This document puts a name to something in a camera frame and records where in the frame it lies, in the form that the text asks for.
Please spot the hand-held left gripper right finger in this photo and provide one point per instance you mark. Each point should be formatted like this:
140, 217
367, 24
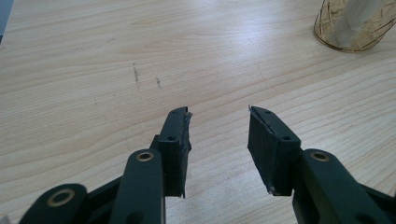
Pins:
274, 155

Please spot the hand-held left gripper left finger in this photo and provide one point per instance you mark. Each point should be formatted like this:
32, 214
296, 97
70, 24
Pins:
174, 155

